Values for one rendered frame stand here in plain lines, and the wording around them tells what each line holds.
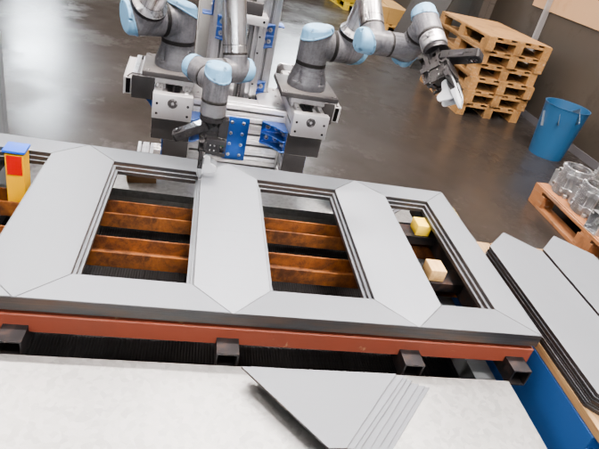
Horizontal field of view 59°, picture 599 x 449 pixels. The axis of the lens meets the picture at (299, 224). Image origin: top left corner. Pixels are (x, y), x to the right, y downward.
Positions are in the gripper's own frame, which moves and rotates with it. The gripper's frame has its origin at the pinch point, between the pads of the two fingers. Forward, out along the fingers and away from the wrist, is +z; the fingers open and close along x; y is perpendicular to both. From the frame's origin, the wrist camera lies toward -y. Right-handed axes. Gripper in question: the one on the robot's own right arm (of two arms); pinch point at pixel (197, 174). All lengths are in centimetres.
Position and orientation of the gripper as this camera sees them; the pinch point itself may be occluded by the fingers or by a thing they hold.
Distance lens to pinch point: 170.2
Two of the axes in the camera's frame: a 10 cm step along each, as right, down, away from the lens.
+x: -1.2, -5.4, 8.3
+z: -2.1, 8.3, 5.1
